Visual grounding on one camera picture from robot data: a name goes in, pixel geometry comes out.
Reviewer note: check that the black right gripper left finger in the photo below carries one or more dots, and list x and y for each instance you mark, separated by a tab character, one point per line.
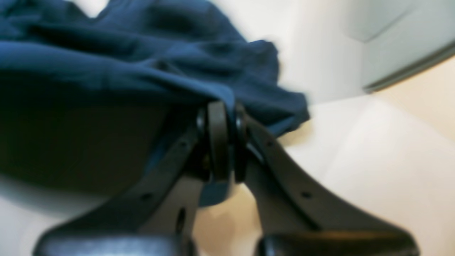
155	217

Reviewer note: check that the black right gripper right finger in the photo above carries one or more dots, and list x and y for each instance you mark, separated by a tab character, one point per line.
298	215

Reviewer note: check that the dark blue t-shirt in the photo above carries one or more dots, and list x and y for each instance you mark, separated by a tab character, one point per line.
90	104

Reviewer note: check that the grey metal edge strip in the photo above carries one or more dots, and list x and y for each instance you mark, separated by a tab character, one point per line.
424	64

